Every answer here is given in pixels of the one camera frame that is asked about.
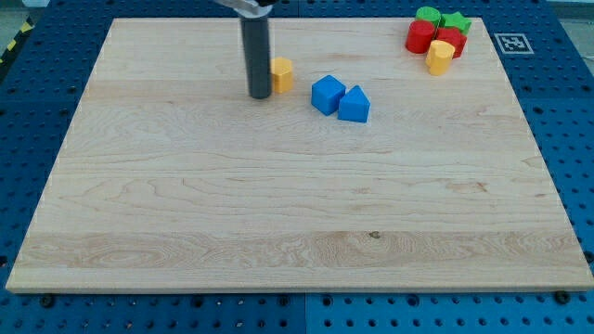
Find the yellow hexagon block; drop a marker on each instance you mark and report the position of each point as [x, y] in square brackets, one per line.
[282, 75]

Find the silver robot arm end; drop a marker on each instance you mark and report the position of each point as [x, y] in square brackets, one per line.
[250, 9]

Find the blue cube block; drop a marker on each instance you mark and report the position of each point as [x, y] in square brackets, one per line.
[326, 94]

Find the blue triangle block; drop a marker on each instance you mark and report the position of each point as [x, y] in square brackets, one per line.
[354, 106]

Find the light wooden board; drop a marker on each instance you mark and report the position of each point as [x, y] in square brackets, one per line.
[171, 179]

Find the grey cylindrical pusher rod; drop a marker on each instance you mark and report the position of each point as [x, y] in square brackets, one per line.
[256, 49]

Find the red cylinder block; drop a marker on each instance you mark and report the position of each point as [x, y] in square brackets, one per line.
[419, 37]

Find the yellow heart block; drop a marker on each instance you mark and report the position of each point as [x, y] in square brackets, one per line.
[439, 57]

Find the green cylinder block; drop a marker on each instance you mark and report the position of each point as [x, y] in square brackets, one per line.
[430, 14]

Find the red block behind heart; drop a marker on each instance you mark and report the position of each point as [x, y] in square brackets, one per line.
[454, 37]

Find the green star block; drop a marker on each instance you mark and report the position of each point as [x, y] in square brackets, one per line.
[455, 20]

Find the white fiducial marker tag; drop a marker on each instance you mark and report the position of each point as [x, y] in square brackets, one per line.
[512, 43]

